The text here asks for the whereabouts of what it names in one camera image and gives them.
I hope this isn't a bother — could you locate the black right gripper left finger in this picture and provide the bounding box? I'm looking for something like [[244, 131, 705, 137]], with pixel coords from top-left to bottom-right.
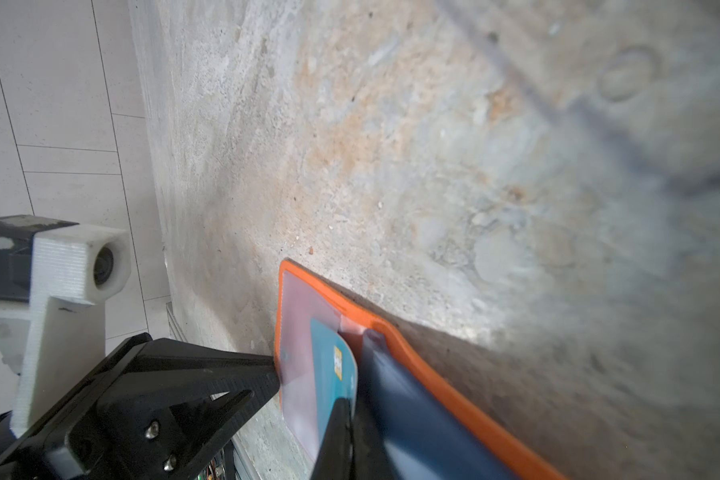
[[311, 398, 352, 480]]

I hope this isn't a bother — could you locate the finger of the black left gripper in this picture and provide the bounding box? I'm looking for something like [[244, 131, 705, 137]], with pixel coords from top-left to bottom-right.
[[0, 334, 280, 479]]

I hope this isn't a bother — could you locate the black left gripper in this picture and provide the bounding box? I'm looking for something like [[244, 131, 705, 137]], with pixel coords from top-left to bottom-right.
[[0, 215, 76, 303]]

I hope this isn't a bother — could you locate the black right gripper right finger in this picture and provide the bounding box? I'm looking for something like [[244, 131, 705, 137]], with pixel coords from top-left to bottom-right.
[[352, 401, 395, 480]]

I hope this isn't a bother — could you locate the orange card holder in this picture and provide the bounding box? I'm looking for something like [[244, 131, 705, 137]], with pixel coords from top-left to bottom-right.
[[275, 260, 558, 479]]

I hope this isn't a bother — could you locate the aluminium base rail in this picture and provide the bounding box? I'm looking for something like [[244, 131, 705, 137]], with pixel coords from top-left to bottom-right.
[[164, 299, 313, 480]]

